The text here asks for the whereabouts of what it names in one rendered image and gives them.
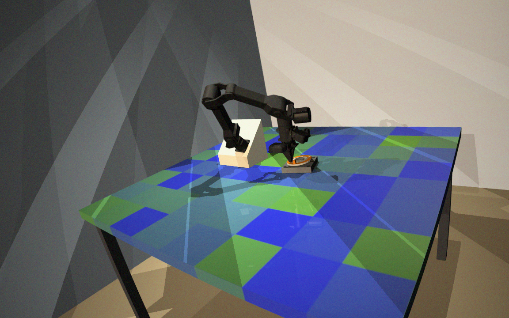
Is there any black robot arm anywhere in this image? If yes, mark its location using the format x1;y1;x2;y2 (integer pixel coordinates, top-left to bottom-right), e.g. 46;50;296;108
202;83;311;153

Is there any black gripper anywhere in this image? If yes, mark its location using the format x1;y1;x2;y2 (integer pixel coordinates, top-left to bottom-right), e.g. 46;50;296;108
269;124;299;163

